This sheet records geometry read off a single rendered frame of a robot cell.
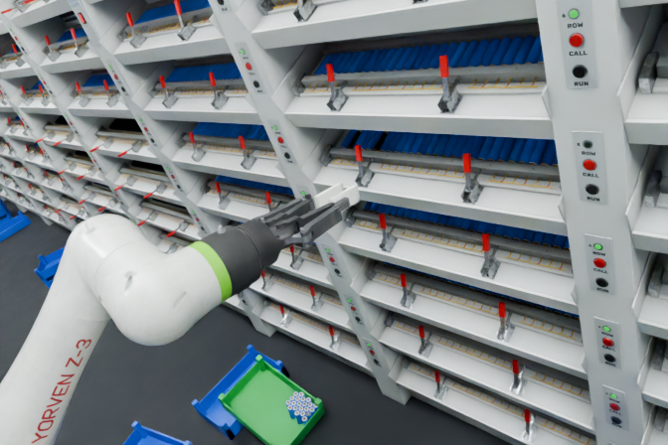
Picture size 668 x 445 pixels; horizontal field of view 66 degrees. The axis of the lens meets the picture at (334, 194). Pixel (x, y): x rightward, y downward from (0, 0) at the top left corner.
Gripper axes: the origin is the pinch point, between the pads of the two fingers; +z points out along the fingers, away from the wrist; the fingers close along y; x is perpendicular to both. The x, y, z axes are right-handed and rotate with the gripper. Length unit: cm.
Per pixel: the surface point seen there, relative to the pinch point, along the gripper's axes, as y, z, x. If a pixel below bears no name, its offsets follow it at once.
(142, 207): -168, 32, -42
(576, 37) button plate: 35.0, 13.6, 21.6
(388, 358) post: -30, 35, -73
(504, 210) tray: 19.3, 21.2, -8.5
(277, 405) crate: -68, 15, -95
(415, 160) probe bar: -2.5, 25.9, -2.6
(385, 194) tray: -7.5, 20.6, -8.8
